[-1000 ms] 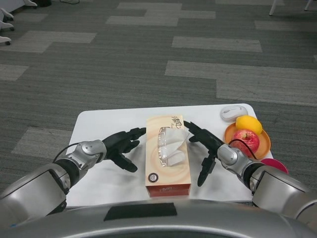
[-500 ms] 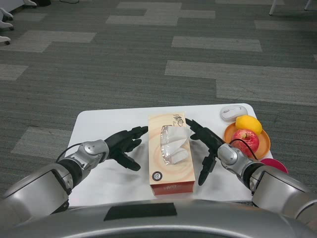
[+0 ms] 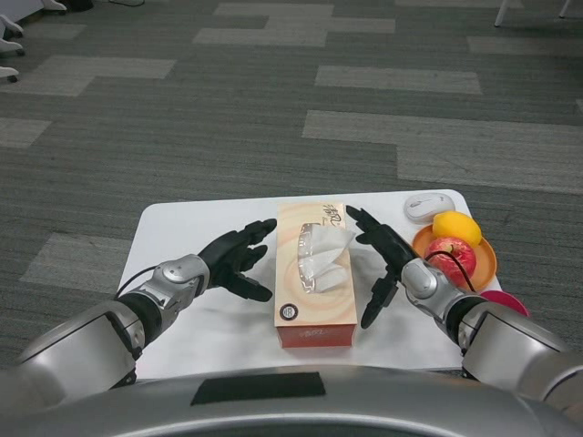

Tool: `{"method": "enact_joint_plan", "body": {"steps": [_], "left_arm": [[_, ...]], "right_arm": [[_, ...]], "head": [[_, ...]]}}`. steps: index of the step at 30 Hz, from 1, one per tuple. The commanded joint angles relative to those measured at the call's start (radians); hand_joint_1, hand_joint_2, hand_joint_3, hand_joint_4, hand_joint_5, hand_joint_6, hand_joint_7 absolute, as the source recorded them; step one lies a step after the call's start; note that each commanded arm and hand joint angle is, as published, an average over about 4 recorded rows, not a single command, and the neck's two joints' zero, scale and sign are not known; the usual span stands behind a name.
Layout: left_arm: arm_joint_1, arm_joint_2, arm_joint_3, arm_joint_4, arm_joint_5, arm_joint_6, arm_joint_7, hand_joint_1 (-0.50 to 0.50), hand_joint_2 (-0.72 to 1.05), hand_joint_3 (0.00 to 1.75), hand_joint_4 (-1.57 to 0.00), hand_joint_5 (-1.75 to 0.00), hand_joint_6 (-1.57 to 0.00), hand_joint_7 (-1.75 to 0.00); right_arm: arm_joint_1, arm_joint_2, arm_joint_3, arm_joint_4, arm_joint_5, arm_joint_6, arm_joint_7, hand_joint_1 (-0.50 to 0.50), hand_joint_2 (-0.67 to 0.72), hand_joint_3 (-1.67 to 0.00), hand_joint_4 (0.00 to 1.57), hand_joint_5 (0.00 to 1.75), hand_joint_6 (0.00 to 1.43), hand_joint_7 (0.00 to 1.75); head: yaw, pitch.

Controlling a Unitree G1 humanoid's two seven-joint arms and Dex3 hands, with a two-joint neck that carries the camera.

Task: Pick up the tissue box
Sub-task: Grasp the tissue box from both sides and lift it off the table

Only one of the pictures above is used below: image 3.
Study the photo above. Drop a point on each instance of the white tissue sheet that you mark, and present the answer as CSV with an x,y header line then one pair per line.
x,y
328,246

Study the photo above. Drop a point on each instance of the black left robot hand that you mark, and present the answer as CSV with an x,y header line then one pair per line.
x,y
228,255

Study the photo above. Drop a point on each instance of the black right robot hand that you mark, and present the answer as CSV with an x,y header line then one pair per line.
x,y
389,243

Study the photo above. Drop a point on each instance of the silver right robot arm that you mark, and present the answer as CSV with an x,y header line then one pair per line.
x,y
423,282

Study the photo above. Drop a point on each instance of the silver robot chest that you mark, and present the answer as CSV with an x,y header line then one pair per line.
x,y
136,405

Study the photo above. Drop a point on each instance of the black trash bin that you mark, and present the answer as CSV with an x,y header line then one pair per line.
x,y
81,3

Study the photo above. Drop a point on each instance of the pink plastic cup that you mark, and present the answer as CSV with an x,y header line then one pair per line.
x,y
505,300

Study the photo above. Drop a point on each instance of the white slanted desk leg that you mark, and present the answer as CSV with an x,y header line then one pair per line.
x,y
504,13
567,8

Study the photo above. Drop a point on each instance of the red apple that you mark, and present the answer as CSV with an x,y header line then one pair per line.
x,y
444,268

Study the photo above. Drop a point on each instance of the beige and red tissue box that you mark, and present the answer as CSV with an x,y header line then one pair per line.
x,y
314,314

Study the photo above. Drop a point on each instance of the white computer mouse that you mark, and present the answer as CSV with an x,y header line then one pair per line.
x,y
428,207

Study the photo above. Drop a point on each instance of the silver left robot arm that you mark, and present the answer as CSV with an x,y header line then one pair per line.
x,y
177,273

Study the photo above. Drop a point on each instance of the yellow lemon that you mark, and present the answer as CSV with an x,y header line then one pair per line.
x,y
455,227

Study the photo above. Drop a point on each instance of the orange round plate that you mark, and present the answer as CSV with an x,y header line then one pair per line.
x,y
485,264

